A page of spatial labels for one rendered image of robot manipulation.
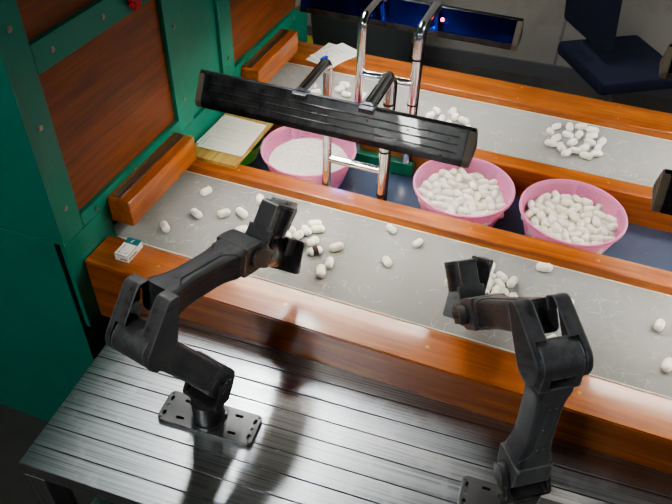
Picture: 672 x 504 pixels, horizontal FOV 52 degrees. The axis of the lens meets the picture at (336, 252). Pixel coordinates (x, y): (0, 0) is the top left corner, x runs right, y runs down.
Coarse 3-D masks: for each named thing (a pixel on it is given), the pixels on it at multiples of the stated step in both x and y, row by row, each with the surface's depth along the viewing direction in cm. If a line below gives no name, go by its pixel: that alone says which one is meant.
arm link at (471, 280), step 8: (448, 264) 130; (456, 264) 129; (464, 264) 128; (472, 264) 128; (448, 272) 131; (456, 272) 129; (464, 272) 128; (472, 272) 128; (448, 280) 131; (456, 280) 129; (464, 280) 128; (472, 280) 128; (448, 288) 132; (456, 288) 130; (464, 288) 127; (472, 288) 128; (480, 288) 128; (464, 296) 127; (472, 296) 128; (456, 304) 127; (456, 312) 124; (464, 312) 122; (456, 320) 124; (464, 320) 122
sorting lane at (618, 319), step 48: (192, 192) 178; (240, 192) 179; (144, 240) 164; (192, 240) 164; (336, 240) 166; (384, 240) 166; (432, 240) 166; (336, 288) 154; (384, 288) 154; (432, 288) 154; (528, 288) 155; (576, 288) 155; (624, 288) 156; (480, 336) 144; (624, 336) 145; (624, 384) 136
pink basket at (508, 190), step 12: (420, 168) 183; (432, 168) 187; (444, 168) 189; (480, 168) 188; (492, 168) 186; (420, 180) 184; (504, 180) 183; (504, 192) 182; (420, 204) 179; (456, 216) 169; (468, 216) 169; (480, 216) 169; (492, 216) 171
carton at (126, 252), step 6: (126, 240) 157; (132, 240) 157; (138, 240) 157; (120, 246) 156; (126, 246) 156; (132, 246) 156; (138, 246) 156; (114, 252) 154; (120, 252) 154; (126, 252) 154; (132, 252) 155; (120, 258) 154; (126, 258) 153; (132, 258) 155
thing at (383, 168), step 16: (320, 64) 151; (304, 80) 146; (384, 80) 147; (304, 96) 143; (368, 96) 142; (384, 96) 155; (368, 112) 140; (336, 160) 172; (352, 160) 171; (384, 160) 166; (384, 176) 170; (384, 192) 174
